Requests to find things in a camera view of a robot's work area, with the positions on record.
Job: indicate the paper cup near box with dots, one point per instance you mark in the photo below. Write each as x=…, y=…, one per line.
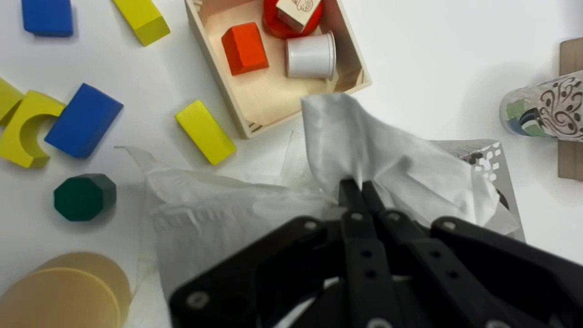
x=549, y=109

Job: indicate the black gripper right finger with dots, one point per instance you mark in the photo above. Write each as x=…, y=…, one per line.
x=436, y=288

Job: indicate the red round block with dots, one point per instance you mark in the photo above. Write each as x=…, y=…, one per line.
x=289, y=18

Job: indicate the white cylinder block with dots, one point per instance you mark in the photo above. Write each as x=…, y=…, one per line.
x=312, y=56

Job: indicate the white napkin pile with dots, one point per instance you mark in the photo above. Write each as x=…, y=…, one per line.
x=196, y=218

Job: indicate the tan water bottle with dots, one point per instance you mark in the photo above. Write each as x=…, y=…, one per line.
x=74, y=289

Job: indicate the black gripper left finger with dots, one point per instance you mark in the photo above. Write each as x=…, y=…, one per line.
x=371, y=297

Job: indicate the green octagonal block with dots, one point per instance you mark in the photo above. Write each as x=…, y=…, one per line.
x=85, y=196

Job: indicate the yellow rectangular block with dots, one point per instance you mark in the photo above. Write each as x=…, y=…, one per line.
x=205, y=131

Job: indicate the yellow arch block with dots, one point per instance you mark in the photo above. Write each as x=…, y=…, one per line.
x=19, y=140

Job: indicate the red house block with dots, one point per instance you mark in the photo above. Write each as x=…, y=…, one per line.
x=245, y=49

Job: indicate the patterned tissue box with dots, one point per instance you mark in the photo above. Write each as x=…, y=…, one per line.
x=487, y=156

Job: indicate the blue rectangular block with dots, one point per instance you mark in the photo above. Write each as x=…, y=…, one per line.
x=83, y=122

